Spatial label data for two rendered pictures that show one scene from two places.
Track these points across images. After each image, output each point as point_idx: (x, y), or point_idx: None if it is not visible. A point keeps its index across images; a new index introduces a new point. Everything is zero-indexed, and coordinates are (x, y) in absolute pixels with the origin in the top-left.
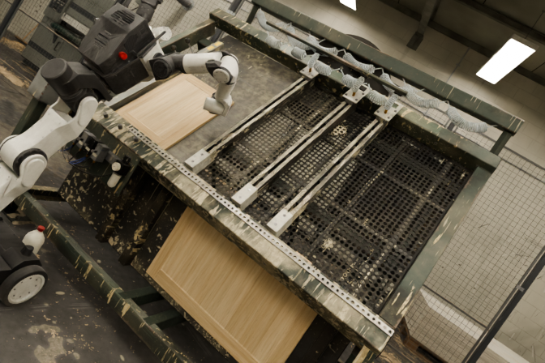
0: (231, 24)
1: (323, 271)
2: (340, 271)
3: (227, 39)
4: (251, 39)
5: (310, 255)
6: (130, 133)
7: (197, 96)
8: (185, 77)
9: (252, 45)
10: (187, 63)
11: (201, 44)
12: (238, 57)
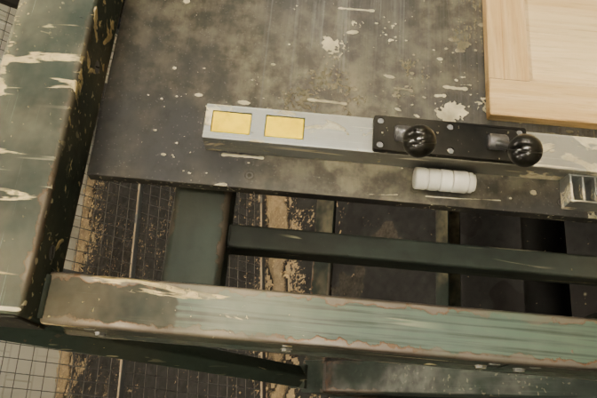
0: (68, 120)
1: (147, 215)
2: (107, 216)
3: (128, 151)
4: (107, 4)
5: (120, 264)
6: None
7: None
8: (524, 87)
9: (116, 13)
10: None
11: (223, 264)
12: (232, 26)
